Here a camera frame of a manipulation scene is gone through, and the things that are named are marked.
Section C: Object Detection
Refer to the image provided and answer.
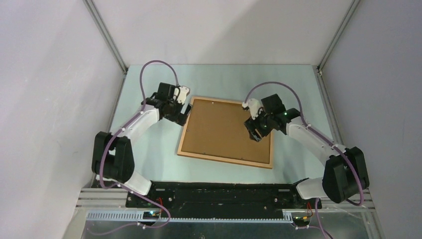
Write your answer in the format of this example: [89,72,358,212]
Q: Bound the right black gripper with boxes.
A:
[244,107,273,142]

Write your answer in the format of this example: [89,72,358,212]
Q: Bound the wooden picture frame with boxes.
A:
[177,96,275,169]

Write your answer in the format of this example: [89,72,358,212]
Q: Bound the brown cardboard backing board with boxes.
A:
[180,99,272,164]

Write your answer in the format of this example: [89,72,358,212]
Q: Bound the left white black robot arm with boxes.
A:
[92,83,192,208]

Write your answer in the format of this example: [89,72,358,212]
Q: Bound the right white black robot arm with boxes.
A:
[242,94,370,208]

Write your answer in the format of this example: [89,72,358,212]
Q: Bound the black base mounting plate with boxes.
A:
[146,181,322,220]

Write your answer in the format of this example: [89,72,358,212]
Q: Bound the left aluminium corner profile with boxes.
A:
[83,0,128,75]

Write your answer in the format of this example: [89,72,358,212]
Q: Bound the aluminium corner profile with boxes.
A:
[83,0,128,75]
[317,0,361,75]

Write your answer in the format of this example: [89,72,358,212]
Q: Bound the right aluminium corner profile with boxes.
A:
[317,0,361,75]

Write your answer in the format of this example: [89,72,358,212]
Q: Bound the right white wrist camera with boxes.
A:
[242,99,264,120]

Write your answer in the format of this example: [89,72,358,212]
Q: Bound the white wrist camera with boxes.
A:
[173,86,190,105]
[242,99,264,120]

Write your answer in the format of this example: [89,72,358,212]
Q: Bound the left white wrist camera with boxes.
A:
[173,86,190,105]

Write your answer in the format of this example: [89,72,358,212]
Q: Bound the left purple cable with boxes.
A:
[99,60,180,236]

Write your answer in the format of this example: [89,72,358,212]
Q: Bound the front aluminium rail frame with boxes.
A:
[76,188,376,213]

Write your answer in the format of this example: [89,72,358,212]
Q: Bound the grey slotted cable duct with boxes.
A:
[86,210,293,224]

